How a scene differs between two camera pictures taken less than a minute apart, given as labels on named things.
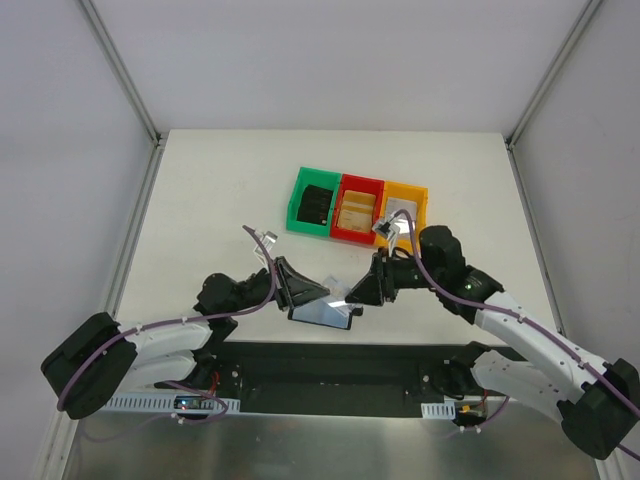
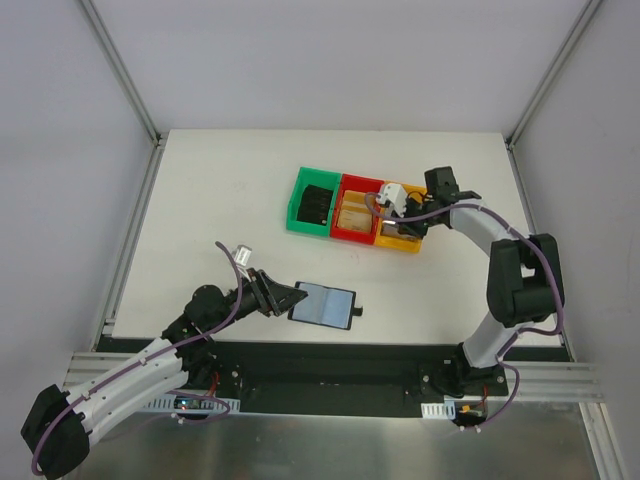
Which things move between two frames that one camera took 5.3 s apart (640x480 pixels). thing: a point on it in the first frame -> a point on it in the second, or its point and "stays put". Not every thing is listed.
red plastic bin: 370,186 stays put
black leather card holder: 336,314 stays put
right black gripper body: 379,277 -> 415,220
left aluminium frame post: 120,72 stays put
